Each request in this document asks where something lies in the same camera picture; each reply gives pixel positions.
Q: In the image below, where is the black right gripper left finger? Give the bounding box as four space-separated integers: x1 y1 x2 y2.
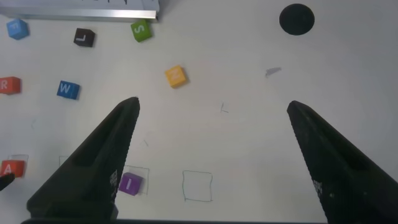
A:
26 96 141 218

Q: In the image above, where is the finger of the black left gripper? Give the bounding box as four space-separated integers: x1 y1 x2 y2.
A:
0 172 16 192

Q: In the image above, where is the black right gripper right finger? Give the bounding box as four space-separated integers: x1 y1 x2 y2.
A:
286 100 398 224

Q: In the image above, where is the orange letter A block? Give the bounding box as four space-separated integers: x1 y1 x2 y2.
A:
0 159 25 179

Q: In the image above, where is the orange letter R block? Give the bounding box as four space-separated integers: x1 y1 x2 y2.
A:
0 76 22 95

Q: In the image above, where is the yellow letter N block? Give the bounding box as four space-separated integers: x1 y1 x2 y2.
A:
164 64 189 89

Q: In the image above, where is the purple letter I block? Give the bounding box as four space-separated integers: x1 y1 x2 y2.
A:
118 172 144 197

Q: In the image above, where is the blue letter W block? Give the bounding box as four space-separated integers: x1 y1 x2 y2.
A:
56 80 81 101

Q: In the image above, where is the black letter L block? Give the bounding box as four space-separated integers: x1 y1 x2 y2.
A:
73 27 96 48

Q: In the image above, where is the green letter S block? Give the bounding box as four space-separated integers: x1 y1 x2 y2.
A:
130 19 153 43

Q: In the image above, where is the light blue letter F block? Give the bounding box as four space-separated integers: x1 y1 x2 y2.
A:
6 17 30 41

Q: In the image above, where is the black round table grommet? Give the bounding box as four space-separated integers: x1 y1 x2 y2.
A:
279 3 315 36

